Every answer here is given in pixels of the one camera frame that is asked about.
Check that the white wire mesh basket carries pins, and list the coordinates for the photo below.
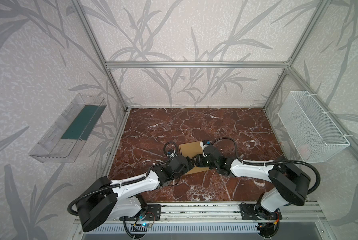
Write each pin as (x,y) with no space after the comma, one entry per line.
(312,131)

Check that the black connector box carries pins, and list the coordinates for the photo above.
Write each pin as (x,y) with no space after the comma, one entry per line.
(266,230)

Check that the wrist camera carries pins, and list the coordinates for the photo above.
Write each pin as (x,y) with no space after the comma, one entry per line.
(171,154)
(205,144)

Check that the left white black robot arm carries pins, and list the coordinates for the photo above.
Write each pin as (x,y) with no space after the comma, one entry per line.
(118,198)

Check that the aluminium frame enclosure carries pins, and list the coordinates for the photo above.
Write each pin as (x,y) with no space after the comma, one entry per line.
(321,77)

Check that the brown cardboard box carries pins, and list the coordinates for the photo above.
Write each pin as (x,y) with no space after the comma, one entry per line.
(191,150)

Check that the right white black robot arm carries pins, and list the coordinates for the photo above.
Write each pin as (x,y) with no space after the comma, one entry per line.
(290,183)

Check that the green circuit board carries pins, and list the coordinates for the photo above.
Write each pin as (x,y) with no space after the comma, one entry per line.
(141,227)

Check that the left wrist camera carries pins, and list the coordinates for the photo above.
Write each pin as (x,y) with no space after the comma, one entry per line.
(171,154)

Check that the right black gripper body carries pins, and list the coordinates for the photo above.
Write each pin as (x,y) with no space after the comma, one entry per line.
(204,161)

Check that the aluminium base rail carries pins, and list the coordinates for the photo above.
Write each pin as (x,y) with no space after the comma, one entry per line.
(230,212)

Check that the clear plastic wall bin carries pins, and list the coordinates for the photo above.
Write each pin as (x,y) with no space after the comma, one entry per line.
(66,138)

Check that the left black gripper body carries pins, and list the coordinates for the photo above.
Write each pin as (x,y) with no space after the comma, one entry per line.
(186,164)

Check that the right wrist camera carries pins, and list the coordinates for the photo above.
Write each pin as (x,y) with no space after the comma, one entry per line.
(205,144)

